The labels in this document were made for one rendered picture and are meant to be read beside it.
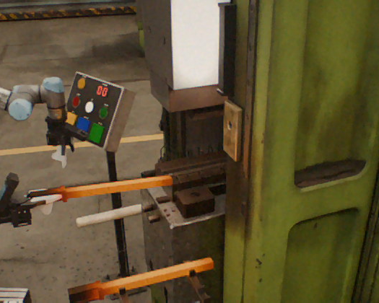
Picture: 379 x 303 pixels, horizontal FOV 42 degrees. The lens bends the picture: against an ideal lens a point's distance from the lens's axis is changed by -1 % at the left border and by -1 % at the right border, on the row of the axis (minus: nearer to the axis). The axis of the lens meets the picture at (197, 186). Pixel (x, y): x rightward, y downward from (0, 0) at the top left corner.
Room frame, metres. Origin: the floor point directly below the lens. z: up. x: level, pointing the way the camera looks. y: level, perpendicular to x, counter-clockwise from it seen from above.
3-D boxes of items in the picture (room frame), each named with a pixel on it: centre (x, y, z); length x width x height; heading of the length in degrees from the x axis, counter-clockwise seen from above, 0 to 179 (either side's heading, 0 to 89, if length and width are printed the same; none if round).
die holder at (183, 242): (1.69, -0.09, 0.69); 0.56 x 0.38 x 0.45; 112
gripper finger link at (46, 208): (1.25, 0.45, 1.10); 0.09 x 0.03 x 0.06; 110
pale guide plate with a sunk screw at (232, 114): (1.41, -0.11, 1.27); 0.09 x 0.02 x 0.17; 22
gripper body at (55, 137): (1.87, 0.57, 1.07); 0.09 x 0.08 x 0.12; 87
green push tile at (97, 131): (1.98, 0.43, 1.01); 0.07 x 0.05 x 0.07; 47
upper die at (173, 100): (1.73, -0.06, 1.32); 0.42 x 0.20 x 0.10; 112
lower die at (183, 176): (1.73, -0.06, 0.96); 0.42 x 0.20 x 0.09; 112
